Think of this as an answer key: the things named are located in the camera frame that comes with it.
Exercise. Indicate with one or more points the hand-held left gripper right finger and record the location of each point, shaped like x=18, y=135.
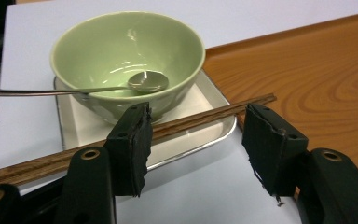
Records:
x=270, y=146

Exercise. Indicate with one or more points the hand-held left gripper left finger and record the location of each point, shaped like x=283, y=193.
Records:
x=127, y=155

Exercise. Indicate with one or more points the white square plate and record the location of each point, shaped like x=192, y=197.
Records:
x=84, y=124

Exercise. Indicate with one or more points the dark wooden chopstick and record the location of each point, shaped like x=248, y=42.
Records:
x=199, y=114
x=199, y=121

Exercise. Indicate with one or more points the metal spoon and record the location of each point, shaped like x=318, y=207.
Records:
x=149, y=81

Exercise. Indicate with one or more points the brown wooden serving tray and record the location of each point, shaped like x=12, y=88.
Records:
x=307, y=77

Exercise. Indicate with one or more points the green ceramic bowl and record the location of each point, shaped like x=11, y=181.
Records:
x=105, y=46

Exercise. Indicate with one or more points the white table cover sheet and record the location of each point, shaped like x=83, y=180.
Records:
x=28, y=124

